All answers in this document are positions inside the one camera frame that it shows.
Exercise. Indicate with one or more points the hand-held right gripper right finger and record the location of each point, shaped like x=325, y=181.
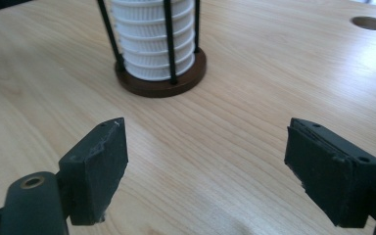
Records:
x=329, y=176

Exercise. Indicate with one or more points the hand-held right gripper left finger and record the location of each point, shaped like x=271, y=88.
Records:
x=93, y=176

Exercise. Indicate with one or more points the stack of white paper cups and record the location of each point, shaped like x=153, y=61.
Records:
x=143, y=42

